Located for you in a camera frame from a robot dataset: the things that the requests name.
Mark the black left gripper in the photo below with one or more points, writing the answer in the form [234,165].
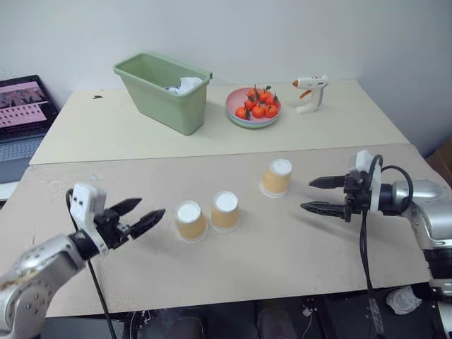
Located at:
[112,229]

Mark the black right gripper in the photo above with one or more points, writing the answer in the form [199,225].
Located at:
[356,197]

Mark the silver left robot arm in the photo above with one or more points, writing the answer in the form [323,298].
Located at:
[35,272]

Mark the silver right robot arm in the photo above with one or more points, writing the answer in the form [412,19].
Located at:
[427,205]

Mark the yellow paper cup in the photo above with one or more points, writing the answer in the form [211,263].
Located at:
[190,224]
[276,180]
[225,213]

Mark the light beige cardboard sheet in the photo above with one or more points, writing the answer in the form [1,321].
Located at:
[106,137]

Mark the grey beige cardboard sheet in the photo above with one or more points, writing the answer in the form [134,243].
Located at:
[268,257]

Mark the orange mandarin with leaf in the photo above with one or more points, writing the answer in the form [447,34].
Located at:
[270,111]
[252,94]
[250,105]
[241,112]
[258,111]
[264,96]
[272,100]

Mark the pale green plate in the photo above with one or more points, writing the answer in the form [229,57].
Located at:
[252,125]

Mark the white hot glue gun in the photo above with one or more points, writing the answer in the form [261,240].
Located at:
[310,92]

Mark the green plastic bin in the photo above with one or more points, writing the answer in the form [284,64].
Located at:
[166,106]

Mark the small dark scrap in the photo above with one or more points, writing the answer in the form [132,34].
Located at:
[98,96]

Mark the brown cardboard box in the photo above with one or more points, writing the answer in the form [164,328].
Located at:
[441,155]

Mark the crumpled white paper ball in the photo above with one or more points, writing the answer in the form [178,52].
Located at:
[402,300]

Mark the pink plate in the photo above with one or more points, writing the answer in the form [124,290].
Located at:
[234,100]

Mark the crumpled white paper in bin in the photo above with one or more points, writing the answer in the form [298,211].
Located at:
[185,84]

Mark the grey laptop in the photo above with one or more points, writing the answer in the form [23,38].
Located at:
[21,120]

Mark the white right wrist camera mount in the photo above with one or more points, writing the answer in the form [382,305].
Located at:
[364,159]

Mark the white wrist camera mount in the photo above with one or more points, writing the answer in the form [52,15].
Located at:
[84,201]
[364,159]

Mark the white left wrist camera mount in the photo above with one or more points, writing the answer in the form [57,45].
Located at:
[84,201]

